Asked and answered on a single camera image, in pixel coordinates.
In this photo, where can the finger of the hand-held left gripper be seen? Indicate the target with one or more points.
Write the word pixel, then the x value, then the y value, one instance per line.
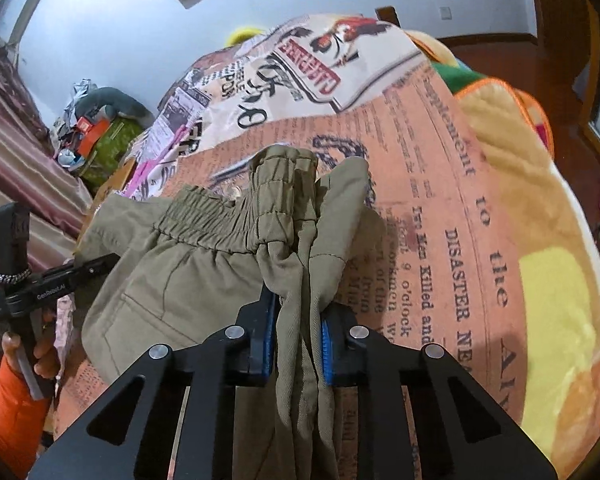
pixel 95 266

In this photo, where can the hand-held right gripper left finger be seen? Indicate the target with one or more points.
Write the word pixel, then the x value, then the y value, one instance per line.
pixel 267 342

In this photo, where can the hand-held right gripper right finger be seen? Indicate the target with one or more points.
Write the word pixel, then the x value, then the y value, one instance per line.
pixel 328 356

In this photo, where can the olive green pants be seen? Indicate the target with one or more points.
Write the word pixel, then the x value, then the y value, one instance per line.
pixel 180 285

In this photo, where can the person's left forearm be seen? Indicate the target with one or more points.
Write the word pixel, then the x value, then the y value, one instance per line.
pixel 10 420

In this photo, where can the person's left hand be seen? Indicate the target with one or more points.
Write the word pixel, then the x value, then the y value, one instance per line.
pixel 47 350

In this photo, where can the striped pink cloth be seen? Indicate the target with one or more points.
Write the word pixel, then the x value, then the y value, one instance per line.
pixel 15 170

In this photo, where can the brown paper envelope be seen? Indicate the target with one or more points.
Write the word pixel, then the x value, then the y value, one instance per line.
pixel 111 177

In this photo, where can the green patterned bag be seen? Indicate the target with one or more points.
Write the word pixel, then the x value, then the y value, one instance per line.
pixel 112 150

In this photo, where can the orange box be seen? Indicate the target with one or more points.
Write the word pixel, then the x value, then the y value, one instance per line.
pixel 92 132

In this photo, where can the grey plush toy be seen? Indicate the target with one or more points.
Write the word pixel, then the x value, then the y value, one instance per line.
pixel 110 102

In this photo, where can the newspaper print blanket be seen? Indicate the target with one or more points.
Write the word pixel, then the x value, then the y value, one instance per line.
pixel 430 210

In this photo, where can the yellow orange fleece blanket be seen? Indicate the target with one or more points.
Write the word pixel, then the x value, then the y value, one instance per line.
pixel 555 285

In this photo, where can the yellow plush toy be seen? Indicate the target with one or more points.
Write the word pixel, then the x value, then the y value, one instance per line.
pixel 242 35

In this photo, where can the wooden bedpost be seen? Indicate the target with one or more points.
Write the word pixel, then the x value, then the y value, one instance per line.
pixel 386 15

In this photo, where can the wooden door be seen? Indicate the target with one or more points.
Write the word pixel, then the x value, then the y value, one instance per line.
pixel 560 10

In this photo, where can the white wall socket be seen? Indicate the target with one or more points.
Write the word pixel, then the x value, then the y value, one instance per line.
pixel 445 12

